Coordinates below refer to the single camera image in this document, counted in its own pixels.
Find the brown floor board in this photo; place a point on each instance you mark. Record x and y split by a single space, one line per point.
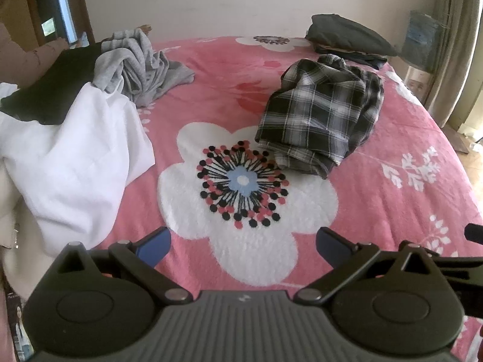
458 139

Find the black white plaid shirt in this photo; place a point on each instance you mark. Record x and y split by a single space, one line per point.
317 113

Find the beige curtain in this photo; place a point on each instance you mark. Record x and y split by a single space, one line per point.
452 26

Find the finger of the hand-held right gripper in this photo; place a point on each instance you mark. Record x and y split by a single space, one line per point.
474 232
462 267

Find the dark door frame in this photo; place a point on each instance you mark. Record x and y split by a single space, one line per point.
77 3

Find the cream garment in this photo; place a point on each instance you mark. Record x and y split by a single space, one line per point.
15 233

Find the white garment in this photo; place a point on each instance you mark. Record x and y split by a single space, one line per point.
68 166

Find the wooden door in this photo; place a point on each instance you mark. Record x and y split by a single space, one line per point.
13 3

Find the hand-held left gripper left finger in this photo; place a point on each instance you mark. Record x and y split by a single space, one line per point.
156 247

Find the pink floral blanket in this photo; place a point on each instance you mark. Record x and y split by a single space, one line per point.
226 94

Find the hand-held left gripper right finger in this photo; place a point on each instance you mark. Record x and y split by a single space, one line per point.
332 247

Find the dark grey folded garment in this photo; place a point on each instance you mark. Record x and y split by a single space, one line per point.
347 32

